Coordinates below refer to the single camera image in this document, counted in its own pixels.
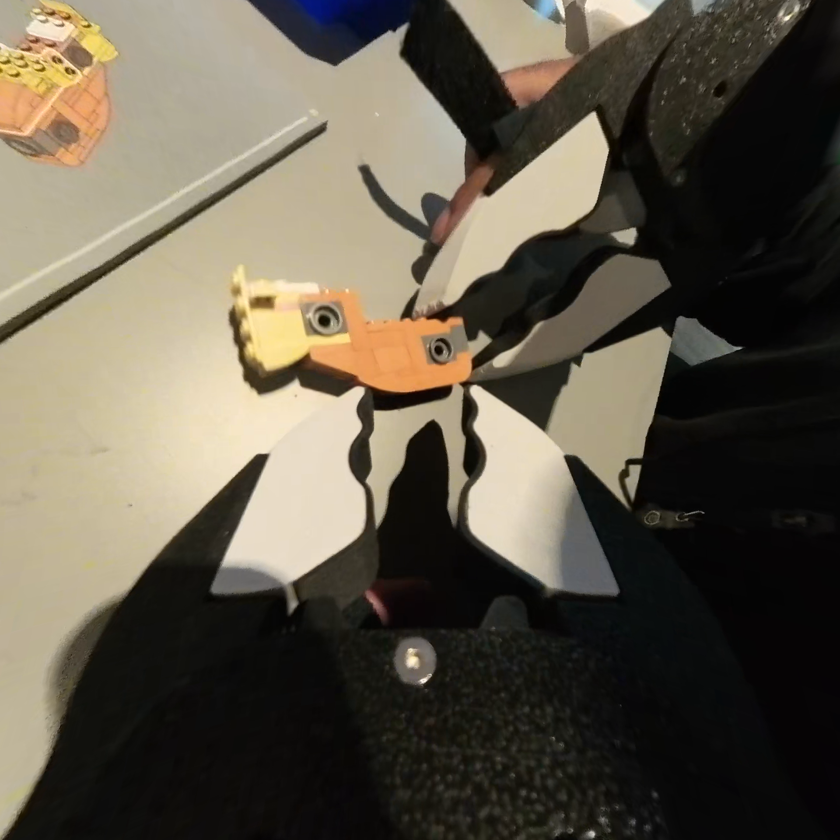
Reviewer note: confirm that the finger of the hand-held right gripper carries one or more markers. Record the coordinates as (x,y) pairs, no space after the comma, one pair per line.
(577,315)
(538,197)

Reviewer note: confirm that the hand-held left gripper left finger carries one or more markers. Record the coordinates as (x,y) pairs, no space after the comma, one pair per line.
(302,512)

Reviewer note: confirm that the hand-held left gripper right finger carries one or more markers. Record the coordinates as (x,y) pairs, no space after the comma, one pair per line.
(538,518)

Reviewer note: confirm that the orange and tan brick model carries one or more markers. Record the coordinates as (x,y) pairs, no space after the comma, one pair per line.
(394,354)

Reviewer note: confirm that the blue plastic bin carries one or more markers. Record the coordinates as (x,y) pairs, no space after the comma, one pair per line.
(315,26)

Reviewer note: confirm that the grey desk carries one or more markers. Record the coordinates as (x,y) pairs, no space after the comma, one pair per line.
(131,459)

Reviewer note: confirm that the person's right hand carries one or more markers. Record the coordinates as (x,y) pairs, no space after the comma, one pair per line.
(499,111)

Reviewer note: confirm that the grey instruction booklet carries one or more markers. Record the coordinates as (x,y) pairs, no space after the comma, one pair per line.
(131,151)

